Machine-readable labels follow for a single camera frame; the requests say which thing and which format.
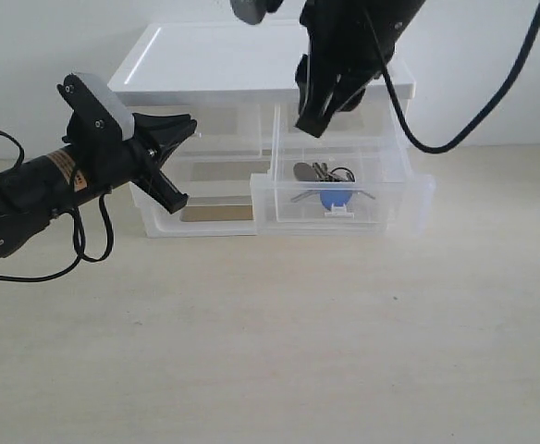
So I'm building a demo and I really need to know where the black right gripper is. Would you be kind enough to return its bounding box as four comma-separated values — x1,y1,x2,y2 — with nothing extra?
295,1,396,138

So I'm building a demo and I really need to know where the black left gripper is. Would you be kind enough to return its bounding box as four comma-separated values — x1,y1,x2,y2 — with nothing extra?
64,113,197,214

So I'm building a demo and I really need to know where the key bunch with blue tag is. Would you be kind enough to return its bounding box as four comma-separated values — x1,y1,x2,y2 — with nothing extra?
290,162,376,212

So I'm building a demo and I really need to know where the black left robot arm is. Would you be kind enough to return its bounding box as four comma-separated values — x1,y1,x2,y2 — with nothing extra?
0,113,197,259

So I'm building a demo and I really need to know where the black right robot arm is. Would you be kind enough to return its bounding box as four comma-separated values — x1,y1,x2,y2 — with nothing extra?
295,0,423,138

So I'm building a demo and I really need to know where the white plastic drawer cabinet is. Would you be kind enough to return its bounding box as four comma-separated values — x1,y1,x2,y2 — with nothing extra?
106,20,417,239

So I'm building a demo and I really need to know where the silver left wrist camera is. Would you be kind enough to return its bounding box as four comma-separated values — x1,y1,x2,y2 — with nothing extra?
56,72,135,145

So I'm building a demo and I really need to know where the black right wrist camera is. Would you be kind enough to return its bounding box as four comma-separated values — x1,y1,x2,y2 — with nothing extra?
229,0,283,25

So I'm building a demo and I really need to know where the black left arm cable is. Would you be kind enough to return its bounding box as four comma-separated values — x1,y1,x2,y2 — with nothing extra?
0,129,116,282

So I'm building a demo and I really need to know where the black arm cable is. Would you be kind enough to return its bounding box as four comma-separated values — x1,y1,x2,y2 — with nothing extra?
0,129,116,282
364,0,540,154

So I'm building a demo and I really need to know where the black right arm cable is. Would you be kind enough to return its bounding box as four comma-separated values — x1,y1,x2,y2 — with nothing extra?
364,0,540,154

